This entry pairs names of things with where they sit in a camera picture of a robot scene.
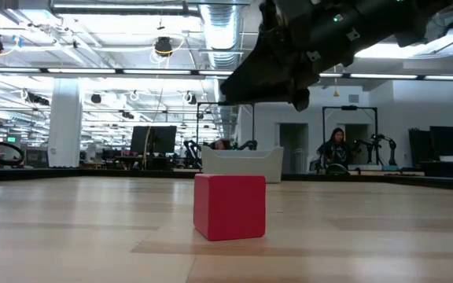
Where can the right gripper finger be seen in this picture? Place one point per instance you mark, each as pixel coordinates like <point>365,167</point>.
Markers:
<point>273,78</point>

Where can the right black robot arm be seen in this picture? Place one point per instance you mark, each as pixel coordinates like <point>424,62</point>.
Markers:
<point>399,19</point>

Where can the background black robot arm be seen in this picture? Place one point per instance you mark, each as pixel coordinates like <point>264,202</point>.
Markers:
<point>385,149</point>

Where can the person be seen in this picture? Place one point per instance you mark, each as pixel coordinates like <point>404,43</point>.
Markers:
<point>220,144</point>
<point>336,151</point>

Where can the grey plastic bin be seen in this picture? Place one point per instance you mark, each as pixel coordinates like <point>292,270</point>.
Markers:
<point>246,165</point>

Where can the black background monitor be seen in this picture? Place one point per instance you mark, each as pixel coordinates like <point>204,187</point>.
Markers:
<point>159,139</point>

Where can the red cube block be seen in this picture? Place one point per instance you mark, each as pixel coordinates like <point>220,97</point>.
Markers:
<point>230,208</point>

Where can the black background screens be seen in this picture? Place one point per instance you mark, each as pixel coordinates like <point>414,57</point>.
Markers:
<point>443,141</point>

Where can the white square column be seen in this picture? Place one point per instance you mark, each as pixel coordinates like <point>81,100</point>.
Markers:
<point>64,126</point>

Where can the green exit sign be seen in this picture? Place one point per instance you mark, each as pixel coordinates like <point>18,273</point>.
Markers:
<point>11,139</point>

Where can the silver ventilation duct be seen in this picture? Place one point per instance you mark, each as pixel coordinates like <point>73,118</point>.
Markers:
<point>220,31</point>

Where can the black background station frame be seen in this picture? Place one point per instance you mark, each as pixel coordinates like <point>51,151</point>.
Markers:
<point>348,107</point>

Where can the black aluminium table frame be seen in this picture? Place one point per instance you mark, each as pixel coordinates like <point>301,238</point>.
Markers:
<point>34,173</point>

